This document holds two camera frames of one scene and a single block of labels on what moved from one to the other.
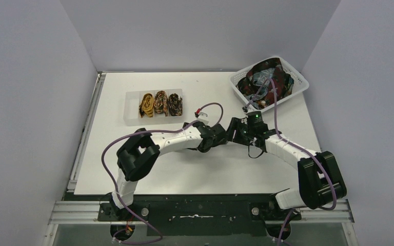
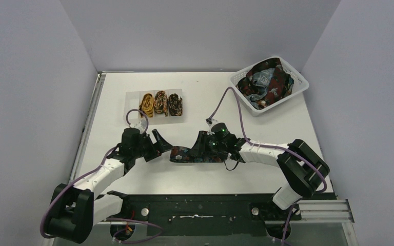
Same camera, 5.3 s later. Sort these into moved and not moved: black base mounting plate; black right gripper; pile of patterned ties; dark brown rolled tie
Moved: black right gripper
Not moved: dark brown rolled tie; black base mounting plate; pile of patterned ties
